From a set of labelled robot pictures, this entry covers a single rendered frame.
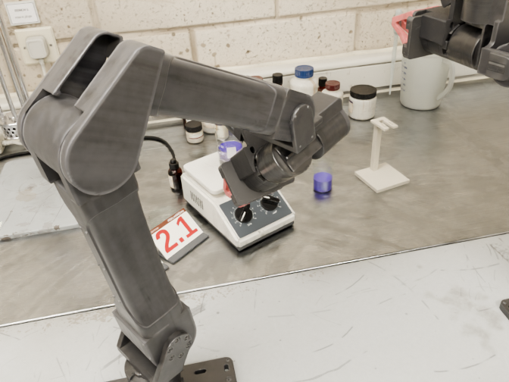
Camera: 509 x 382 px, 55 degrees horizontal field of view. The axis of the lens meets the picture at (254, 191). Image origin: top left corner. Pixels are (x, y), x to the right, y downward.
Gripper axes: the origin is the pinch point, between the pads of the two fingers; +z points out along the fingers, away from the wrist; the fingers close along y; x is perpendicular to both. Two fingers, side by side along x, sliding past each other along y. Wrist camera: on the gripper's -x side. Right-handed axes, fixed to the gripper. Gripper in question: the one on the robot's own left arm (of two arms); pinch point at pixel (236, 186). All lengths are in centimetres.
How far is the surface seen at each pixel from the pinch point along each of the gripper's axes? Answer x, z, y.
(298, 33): -33, 30, -49
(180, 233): 3.0, 13.7, 7.5
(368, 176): 8.3, 9.6, -33.1
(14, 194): -19, 40, 29
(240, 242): 8.7, 6.6, 0.7
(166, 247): 4.1, 12.8, 11.2
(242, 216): 4.8, 5.5, -1.3
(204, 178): -4.4, 11.7, -0.4
